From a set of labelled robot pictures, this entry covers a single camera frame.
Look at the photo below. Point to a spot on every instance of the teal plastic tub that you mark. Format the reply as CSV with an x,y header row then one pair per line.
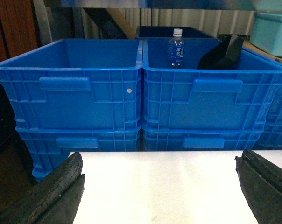
x,y
267,33

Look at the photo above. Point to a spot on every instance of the empty blue crate left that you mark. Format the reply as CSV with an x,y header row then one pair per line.
x,y
88,84

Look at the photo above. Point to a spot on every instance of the blue crate with bottle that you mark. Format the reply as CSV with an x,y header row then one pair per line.
x,y
188,98

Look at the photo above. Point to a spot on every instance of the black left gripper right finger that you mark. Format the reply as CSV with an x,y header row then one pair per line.
x,y
261,184

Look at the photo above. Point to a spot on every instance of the lower blue crate right stack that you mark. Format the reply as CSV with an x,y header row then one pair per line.
x,y
271,138

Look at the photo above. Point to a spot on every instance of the lower blue crate left stack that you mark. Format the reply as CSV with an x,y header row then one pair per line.
x,y
50,147

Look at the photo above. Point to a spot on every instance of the blue crate stack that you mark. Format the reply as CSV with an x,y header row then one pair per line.
x,y
50,147
199,140
271,138

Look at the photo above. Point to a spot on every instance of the black box in crate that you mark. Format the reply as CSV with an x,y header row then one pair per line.
x,y
225,55

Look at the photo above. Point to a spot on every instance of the clear water bottle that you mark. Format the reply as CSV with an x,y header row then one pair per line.
x,y
175,53

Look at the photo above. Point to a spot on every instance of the lower blue crate middle stack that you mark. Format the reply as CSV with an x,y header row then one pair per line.
x,y
199,140

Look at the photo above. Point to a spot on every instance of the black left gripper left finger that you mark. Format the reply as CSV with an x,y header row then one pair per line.
x,y
53,200

